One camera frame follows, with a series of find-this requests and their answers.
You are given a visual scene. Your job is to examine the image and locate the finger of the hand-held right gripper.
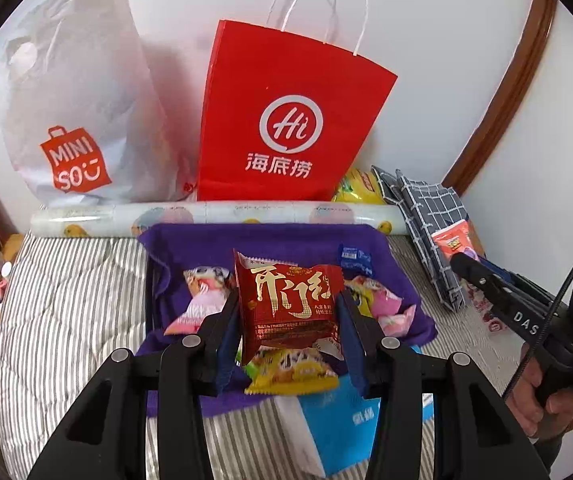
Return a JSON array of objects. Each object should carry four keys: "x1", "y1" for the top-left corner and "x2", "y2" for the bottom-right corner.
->
[
  {"x1": 476, "y1": 256, "x2": 552, "y2": 312},
  {"x1": 449, "y1": 251, "x2": 514, "y2": 311}
]

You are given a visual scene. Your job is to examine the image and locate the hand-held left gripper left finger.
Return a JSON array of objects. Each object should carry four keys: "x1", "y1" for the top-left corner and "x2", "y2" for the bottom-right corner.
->
[{"x1": 26, "y1": 287, "x2": 242, "y2": 480}]

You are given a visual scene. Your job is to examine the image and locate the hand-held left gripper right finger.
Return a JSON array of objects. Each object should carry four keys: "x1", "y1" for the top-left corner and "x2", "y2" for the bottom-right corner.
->
[{"x1": 336, "y1": 290, "x2": 549, "y2": 480}]

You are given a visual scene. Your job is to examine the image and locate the green snack packet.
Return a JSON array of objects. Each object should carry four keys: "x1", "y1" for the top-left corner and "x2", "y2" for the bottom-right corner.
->
[{"x1": 236, "y1": 355, "x2": 260, "y2": 381}]

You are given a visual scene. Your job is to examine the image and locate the white red candy packet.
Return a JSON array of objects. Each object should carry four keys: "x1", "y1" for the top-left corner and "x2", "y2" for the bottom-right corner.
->
[{"x1": 466, "y1": 282, "x2": 509, "y2": 333}]

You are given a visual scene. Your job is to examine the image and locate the red panda print packet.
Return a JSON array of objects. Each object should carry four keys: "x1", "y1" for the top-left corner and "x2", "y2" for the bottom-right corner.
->
[{"x1": 430, "y1": 219, "x2": 473, "y2": 261}]

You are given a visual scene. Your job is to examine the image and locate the pink peach snack packet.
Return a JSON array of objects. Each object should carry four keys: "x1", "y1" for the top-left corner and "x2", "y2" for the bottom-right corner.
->
[{"x1": 371, "y1": 305, "x2": 417, "y2": 339}]

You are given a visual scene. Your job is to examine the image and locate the white pink snack packet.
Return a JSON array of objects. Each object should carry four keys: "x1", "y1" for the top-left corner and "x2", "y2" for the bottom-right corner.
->
[{"x1": 164, "y1": 266, "x2": 232, "y2": 336}]

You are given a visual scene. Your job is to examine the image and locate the pink and yellow snack packet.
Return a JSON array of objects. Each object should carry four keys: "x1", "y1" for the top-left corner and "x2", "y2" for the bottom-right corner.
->
[{"x1": 345, "y1": 276, "x2": 404, "y2": 318}]

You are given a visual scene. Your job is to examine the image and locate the red snack packet gold print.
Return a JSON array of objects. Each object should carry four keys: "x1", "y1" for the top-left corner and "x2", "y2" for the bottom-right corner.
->
[{"x1": 233, "y1": 249, "x2": 345, "y2": 366}]

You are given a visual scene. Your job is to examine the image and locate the blue snack packet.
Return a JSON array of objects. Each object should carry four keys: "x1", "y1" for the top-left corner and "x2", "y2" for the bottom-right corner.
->
[{"x1": 337, "y1": 244, "x2": 373, "y2": 275}]

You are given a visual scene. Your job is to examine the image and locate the purple cloth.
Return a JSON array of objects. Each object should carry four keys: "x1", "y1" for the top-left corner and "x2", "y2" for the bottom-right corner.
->
[{"x1": 136, "y1": 222, "x2": 438, "y2": 418}]

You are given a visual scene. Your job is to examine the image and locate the person's right hand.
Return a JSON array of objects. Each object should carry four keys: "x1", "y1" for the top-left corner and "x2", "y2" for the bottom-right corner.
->
[{"x1": 506, "y1": 342, "x2": 573, "y2": 441}]

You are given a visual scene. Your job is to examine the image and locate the grey checked cloth with star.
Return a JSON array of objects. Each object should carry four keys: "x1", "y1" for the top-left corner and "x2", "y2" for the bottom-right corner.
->
[{"x1": 370, "y1": 164, "x2": 487, "y2": 313}]

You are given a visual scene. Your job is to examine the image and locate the blue tissue pack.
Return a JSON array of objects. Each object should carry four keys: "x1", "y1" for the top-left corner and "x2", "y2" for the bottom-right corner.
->
[{"x1": 274, "y1": 347, "x2": 436, "y2": 477}]

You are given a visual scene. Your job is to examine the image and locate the yellow snack bag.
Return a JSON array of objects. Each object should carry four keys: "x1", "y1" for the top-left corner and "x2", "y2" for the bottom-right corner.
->
[{"x1": 333, "y1": 167, "x2": 387, "y2": 206}]

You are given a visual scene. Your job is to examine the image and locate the striped grey bed sheet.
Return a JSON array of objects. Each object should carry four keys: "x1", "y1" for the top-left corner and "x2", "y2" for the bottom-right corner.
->
[{"x1": 0, "y1": 232, "x2": 517, "y2": 480}]

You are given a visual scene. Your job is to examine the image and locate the printed paper roll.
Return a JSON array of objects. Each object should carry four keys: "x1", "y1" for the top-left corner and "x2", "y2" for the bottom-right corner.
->
[{"x1": 30, "y1": 200, "x2": 409, "y2": 238}]

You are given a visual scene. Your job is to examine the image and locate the red paper bag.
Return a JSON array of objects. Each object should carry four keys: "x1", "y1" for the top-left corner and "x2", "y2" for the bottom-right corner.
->
[{"x1": 196, "y1": 0, "x2": 398, "y2": 202}]

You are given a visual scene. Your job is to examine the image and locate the white plastic shopping bag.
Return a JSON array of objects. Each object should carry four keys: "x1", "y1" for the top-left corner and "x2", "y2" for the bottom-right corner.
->
[{"x1": 0, "y1": 0, "x2": 200, "y2": 208}]

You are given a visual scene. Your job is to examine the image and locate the black cable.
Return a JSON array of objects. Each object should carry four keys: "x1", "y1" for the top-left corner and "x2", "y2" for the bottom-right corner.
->
[{"x1": 503, "y1": 240, "x2": 573, "y2": 401}]

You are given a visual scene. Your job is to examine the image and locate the brown wooden door frame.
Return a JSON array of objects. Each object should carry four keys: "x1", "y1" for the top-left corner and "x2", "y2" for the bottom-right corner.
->
[{"x1": 441, "y1": 0, "x2": 559, "y2": 196}]

